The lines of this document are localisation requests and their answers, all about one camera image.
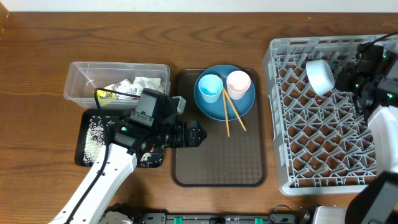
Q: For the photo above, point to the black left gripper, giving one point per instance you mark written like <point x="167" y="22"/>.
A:
<point x="185" y="139"/>

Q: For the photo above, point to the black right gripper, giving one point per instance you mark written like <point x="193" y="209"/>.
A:
<point x="343" y="83"/>

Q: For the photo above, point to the light blue rice bowl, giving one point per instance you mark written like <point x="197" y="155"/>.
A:
<point x="320" y="76"/>

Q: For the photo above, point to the light blue cup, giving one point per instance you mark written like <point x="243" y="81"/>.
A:
<point x="210" y="87"/>

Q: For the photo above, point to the white paper napkin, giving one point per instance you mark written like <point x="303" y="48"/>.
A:
<point x="141" y="83"/>

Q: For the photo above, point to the yellow green snack wrapper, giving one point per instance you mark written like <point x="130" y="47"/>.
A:
<point x="118" y="91"/>

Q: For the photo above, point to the grey dishwasher rack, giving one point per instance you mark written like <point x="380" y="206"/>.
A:
<point x="322" y="144"/>

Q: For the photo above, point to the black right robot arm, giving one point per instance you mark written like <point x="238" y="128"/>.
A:
<point x="373" y="83"/>

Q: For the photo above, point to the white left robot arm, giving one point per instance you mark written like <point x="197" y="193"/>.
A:
<point x="117" y="160"/>

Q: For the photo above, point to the dark blue plate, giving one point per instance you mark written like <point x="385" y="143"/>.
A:
<point x="216" y="110"/>

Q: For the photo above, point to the brown serving tray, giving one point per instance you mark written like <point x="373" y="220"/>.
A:
<point x="233" y="153"/>

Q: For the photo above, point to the pink cup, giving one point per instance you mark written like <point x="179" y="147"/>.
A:
<point x="238" y="83"/>

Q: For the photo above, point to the spilled white rice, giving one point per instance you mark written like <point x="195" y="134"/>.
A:
<point x="93" y="140"/>

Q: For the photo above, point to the black plastic tray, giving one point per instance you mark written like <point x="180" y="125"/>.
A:
<point x="90" y="140"/>

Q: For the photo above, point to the clear plastic bin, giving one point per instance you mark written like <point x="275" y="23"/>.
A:
<point x="84" y="77"/>

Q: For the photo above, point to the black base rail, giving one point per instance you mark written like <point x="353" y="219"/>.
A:
<point x="282" y="214"/>

